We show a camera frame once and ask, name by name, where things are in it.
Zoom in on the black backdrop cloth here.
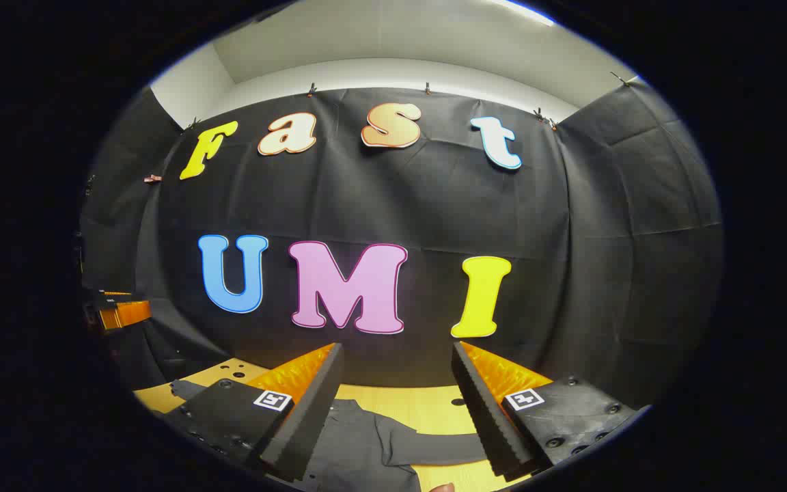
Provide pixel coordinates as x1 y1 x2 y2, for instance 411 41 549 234
79 72 726 411

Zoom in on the grey button shirt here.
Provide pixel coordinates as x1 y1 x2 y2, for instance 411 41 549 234
169 379 493 492

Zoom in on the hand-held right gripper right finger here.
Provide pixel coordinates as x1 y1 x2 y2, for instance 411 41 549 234
451 340 640 482

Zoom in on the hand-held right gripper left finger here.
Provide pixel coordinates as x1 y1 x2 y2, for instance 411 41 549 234
161 342 345 483

